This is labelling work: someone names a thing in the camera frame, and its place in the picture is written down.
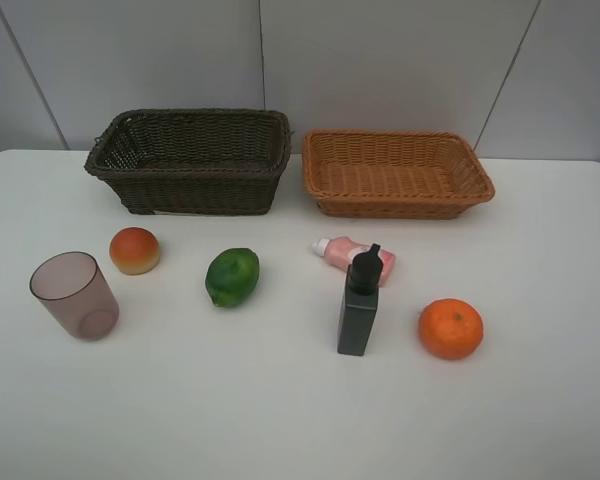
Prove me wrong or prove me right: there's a pink bottle white cap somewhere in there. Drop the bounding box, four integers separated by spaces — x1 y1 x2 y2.
311 236 396 287

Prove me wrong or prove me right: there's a green lime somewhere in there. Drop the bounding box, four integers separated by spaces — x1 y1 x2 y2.
205 248 260 308

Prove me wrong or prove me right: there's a dark green rectangular bottle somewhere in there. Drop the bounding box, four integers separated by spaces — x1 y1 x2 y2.
337 244 384 356

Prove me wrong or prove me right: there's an orange mandarin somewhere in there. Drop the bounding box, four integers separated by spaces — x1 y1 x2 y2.
418 298 484 361

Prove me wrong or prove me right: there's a translucent purple plastic cup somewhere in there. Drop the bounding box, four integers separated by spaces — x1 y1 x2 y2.
29 251 119 341

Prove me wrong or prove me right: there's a light orange wicker basket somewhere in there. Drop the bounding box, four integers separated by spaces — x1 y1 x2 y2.
302 129 495 220

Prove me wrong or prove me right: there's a dark brown wicker basket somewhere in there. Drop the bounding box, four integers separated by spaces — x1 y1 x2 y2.
85 108 292 216

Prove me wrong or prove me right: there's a round orange bread bun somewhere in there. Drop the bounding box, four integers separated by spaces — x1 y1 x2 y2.
109 227 161 275

